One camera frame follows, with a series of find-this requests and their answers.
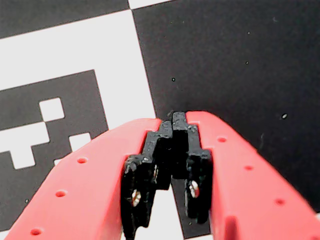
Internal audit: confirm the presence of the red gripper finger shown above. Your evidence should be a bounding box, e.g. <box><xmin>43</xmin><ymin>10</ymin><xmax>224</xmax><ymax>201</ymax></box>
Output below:
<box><xmin>2</xmin><ymin>117</ymin><xmax>174</xmax><ymax>240</ymax></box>
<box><xmin>172</xmin><ymin>110</ymin><xmax>320</xmax><ymax>240</ymax></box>

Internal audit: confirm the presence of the black white marker mat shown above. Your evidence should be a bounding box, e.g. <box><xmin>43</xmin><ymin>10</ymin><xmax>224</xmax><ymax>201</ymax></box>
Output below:
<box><xmin>0</xmin><ymin>0</ymin><xmax>320</xmax><ymax>240</ymax></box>

